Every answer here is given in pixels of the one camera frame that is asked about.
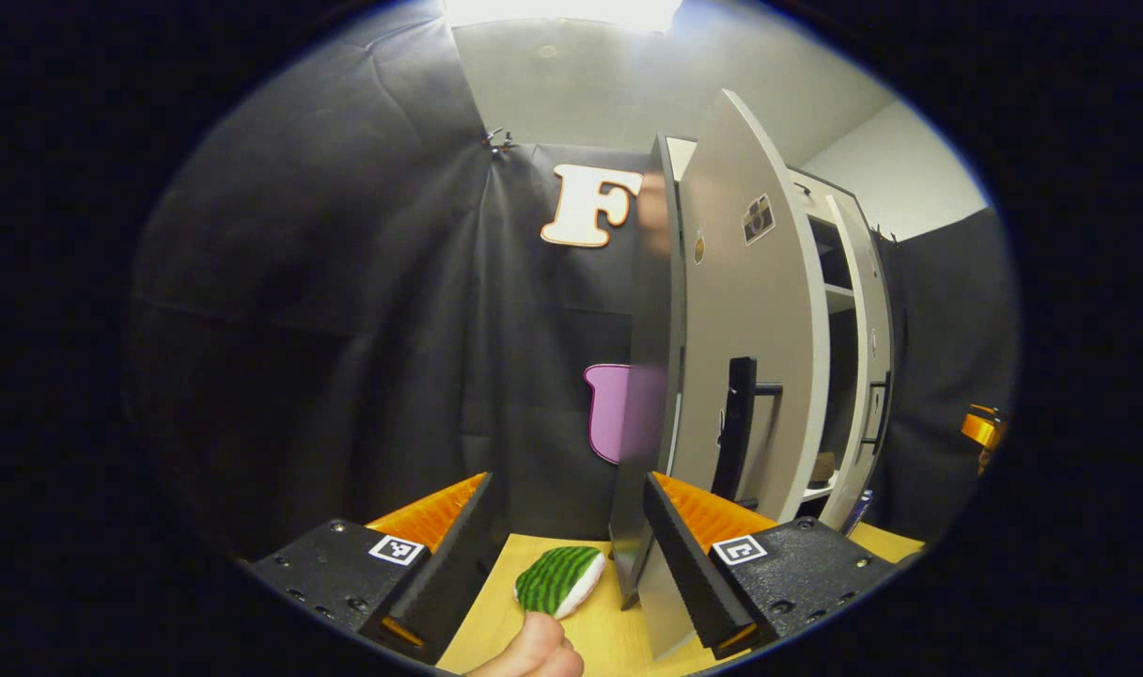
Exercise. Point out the metal cloth clip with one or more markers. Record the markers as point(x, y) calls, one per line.
point(496, 141)
point(884, 234)

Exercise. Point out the blue printed box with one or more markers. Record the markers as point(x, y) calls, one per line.
point(858, 512)

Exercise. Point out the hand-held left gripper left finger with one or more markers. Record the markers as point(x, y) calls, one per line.
point(454, 564)

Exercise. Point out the white and grey shoe cabinet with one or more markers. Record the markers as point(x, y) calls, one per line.
point(647, 423)

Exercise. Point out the white cabinet shelf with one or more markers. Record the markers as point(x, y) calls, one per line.
point(839, 298)
point(819, 491)

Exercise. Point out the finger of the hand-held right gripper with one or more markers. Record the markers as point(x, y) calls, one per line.
point(983, 431)

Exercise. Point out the black backdrop cloth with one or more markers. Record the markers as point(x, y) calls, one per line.
point(346, 329)

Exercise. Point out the white cabinet door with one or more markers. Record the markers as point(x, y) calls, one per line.
point(877, 320)
point(759, 310)

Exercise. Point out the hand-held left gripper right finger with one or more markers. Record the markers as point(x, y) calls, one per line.
point(686, 564)

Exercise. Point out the ceiling light panel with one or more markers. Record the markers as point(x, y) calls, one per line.
point(562, 11)

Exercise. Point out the green striped plush toy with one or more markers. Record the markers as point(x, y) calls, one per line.
point(553, 578)

